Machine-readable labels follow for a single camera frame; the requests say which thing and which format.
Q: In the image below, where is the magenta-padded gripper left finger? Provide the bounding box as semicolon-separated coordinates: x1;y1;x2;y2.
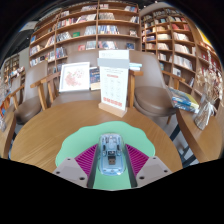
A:
52;143;100;190

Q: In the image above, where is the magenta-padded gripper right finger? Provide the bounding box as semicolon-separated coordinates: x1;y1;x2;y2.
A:
124;143;174;189

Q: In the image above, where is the transparent blue computer mouse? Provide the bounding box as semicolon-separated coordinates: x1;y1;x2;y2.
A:
97;132;127;177

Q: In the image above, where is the green smiley cloud mouse pad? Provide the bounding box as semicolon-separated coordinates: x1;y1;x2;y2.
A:
54;120;156;192

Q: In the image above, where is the stack of blue books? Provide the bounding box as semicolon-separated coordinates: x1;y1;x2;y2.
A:
168;87;200;114

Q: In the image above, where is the white sign on wooden base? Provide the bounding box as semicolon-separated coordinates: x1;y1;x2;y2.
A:
97;49;130;118

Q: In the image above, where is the glass vase with beige flowers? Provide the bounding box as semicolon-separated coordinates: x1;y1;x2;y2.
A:
193;49;224;131

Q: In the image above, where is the dark blue standing book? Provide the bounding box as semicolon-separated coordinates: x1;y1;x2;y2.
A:
89;67;101;91

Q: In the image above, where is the white framed pink flower picture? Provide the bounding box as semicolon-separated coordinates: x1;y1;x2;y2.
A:
58;61;91;93

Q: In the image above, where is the light blue flat book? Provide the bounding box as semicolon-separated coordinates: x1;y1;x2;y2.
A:
128;62;144;72

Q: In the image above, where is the small distant bookshelf unit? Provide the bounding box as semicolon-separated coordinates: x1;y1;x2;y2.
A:
3;54;26;84

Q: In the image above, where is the angled wooden bookshelf unit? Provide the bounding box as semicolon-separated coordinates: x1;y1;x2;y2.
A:
139;7;224;101

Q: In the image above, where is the white hanging sign board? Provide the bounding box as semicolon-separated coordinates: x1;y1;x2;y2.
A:
18;20;38;33

